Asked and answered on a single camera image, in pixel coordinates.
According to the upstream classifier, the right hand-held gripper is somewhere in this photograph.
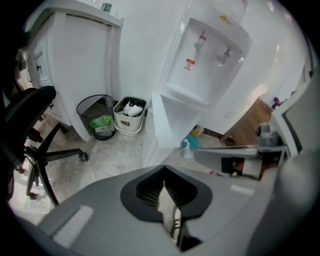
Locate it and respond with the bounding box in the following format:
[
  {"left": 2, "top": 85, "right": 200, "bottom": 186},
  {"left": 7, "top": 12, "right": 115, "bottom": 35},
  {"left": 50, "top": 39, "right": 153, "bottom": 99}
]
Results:
[{"left": 256, "top": 79, "right": 320, "bottom": 161}]

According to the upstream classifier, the white cabinet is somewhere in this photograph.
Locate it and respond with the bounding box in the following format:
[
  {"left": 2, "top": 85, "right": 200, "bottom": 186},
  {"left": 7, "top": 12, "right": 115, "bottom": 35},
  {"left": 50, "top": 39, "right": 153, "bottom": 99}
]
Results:
[{"left": 24, "top": 6, "right": 125, "bottom": 143}]

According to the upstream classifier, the white trash bin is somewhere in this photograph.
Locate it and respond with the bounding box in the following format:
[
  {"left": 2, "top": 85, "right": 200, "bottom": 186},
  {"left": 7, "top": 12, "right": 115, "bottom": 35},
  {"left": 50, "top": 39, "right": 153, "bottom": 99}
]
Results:
[{"left": 112, "top": 95, "right": 148, "bottom": 138}]

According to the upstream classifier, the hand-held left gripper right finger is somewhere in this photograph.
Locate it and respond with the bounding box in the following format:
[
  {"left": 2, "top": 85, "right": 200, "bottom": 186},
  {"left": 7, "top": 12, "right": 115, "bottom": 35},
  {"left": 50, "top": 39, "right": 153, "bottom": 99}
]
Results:
[{"left": 163, "top": 164, "right": 261, "bottom": 242}]

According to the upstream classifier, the crushed green plastic bottle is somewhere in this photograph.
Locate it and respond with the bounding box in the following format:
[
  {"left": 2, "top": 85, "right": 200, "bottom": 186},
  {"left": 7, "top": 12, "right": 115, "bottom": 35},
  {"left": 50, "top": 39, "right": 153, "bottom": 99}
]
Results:
[{"left": 89, "top": 114, "right": 114, "bottom": 129}]

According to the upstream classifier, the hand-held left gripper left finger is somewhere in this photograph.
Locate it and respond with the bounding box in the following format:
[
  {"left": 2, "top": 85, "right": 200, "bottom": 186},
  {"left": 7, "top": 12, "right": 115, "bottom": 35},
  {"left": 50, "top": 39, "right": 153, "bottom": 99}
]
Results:
[{"left": 37, "top": 164, "right": 181, "bottom": 256}]

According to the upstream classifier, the teal bag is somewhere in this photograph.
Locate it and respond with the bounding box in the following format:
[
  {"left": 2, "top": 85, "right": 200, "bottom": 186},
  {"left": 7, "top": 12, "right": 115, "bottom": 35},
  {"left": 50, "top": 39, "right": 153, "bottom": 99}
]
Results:
[{"left": 186, "top": 131, "right": 201, "bottom": 151}]

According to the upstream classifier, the white water dispenser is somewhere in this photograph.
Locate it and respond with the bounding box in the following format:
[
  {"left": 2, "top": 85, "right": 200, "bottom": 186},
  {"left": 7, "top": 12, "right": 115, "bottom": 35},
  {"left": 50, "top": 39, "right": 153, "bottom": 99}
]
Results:
[{"left": 142, "top": 0, "right": 253, "bottom": 169}]

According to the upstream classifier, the black mesh trash bin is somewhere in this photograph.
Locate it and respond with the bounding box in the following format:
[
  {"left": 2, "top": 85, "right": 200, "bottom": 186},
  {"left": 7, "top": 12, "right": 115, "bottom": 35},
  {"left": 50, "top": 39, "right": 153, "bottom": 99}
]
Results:
[{"left": 75, "top": 94, "right": 117, "bottom": 142}]

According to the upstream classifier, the red water tap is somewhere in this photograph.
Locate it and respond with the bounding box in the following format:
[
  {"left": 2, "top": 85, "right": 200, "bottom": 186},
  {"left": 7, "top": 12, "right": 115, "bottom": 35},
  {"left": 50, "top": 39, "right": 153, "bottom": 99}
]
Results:
[{"left": 193, "top": 29, "right": 208, "bottom": 51}]

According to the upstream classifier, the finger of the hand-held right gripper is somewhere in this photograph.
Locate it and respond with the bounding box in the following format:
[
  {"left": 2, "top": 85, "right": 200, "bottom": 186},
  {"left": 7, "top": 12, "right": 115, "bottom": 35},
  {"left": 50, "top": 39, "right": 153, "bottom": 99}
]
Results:
[{"left": 193, "top": 145, "right": 261, "bottom": 180}]

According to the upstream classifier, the grey water tap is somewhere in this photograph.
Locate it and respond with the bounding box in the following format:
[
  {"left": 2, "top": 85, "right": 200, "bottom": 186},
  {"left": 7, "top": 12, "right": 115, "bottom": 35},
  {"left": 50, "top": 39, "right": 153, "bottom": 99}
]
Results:
[{"left": 215, "top": 45, "right": 233, "bottom": 66}]

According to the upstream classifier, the white cabinet door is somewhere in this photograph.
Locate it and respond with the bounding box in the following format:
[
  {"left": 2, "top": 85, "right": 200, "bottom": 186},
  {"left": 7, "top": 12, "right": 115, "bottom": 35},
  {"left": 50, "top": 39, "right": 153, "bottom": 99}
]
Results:
[{"left": 151, "top": 91, "right": 201, "bottom": 149}]

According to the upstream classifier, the crumpled white paper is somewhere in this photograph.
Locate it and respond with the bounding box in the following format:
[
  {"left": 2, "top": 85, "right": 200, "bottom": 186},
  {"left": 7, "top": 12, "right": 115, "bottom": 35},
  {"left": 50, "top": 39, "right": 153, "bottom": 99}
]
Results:
[{"left": 122, "top": 100, "right": 144, "bottom": 118}]

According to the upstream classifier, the white blue spray bottle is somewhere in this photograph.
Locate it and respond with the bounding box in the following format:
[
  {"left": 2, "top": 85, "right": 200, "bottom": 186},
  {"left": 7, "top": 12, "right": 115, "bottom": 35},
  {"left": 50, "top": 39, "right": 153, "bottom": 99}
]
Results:
[{"left": 180, "top": 138, "right": 195, "bottom": 160}]

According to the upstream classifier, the black office chair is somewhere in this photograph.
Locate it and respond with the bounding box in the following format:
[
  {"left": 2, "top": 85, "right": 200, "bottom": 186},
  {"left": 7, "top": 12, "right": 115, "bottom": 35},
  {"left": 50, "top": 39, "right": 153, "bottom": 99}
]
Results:
[{"left": 0, "top": 32, "right": 90, "bottom": 209}]

